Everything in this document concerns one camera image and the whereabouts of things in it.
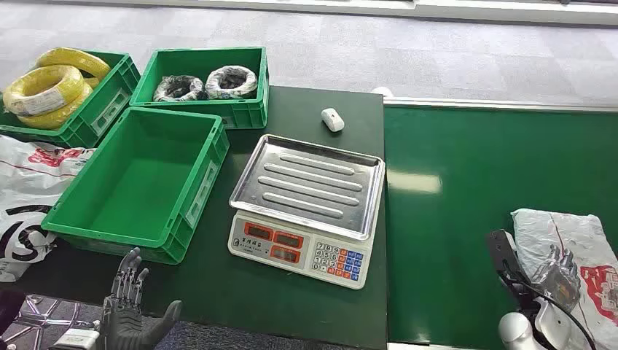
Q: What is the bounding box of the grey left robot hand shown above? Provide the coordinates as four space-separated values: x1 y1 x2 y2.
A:
98 247 184 350

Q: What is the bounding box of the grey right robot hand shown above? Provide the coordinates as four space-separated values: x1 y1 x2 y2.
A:
531 244 582 313

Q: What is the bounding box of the grey plastic mailer package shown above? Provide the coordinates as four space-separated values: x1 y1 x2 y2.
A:
510 209 618 350

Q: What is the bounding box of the white electronic weighing scale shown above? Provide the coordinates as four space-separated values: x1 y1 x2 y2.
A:
227 134 386 291

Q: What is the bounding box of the small white plastic device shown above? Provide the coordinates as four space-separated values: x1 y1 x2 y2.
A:
321 107 345 133

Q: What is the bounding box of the chrome chair base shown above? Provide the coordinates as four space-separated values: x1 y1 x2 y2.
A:
2 295 102 347

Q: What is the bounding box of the green conveyor belt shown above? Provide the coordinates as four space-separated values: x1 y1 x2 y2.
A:
383 104 618 347

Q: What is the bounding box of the large empty green crate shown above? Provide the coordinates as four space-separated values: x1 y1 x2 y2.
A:
41 106 230 265

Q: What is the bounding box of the dark green table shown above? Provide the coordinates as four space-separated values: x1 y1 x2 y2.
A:
9 85 388 350

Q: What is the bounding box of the white printed plastic bag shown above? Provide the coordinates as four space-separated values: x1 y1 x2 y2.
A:
0 135 96 284

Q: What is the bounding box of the green crate with yellow coils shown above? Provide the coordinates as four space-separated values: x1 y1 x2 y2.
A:
0 50 141 149

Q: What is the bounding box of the green crate with black coils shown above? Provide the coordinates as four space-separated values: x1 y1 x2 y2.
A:
129 47 270 131

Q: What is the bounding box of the black cable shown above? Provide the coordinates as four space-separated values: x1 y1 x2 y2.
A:
499 260 598 350

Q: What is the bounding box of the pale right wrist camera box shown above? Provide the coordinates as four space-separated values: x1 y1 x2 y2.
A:
534 297 579 350

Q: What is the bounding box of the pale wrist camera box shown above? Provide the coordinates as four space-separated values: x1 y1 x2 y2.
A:
534 297 579 350
48 328 102 350

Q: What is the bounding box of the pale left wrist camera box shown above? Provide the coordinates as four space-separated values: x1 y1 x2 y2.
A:
48 328 102 350

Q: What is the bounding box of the black right wrist mount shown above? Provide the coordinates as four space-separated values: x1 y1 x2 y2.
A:
486 229 527 293

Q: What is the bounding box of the silver conveyor side rail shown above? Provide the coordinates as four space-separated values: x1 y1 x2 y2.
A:
383 96 618 114

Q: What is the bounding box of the black wrapped wire coil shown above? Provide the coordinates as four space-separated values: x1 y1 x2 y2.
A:
152 75 207 103
204 65 259 101

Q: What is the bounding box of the yellow wire coil with label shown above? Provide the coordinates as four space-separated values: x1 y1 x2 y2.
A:
2 65 86 117

